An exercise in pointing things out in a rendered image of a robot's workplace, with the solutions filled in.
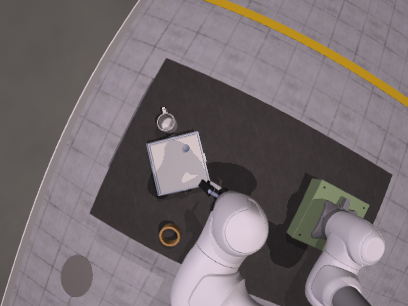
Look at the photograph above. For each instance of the white mug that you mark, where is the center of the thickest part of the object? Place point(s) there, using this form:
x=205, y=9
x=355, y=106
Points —
x=166, y=122

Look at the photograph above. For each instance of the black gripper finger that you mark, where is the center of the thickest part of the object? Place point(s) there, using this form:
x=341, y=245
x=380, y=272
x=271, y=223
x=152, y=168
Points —
x=209, y=189

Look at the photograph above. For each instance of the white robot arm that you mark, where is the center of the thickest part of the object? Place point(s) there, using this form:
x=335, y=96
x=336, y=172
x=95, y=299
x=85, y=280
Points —
x=209, y=274

